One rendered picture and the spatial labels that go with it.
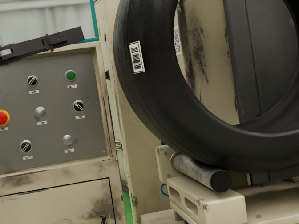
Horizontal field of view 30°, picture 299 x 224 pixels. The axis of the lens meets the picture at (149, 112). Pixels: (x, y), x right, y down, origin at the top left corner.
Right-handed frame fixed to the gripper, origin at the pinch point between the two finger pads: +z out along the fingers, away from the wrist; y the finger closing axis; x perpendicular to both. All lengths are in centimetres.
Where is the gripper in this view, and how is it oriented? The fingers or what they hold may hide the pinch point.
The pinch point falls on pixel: (66, 38)
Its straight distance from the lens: 118.7
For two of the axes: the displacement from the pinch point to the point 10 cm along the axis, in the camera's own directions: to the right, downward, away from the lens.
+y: -1.8, -0.3, 9.8
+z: 9.4, -2.9, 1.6
